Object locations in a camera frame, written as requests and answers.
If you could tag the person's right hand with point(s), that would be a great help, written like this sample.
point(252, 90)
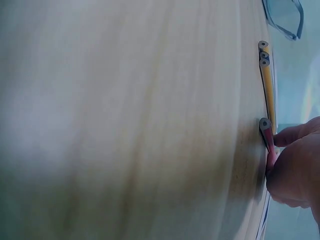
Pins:
point(298, 170)

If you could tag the red pencil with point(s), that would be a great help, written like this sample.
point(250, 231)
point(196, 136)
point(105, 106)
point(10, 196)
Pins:
point(267, 136)

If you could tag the clear plastic container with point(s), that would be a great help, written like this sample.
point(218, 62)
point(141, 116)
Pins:
point(285, 17)

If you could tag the person's right fingers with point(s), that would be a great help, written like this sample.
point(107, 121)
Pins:
point(290, 177)

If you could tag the person's right thumb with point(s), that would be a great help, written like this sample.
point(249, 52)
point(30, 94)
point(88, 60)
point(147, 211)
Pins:
point(292, 136)

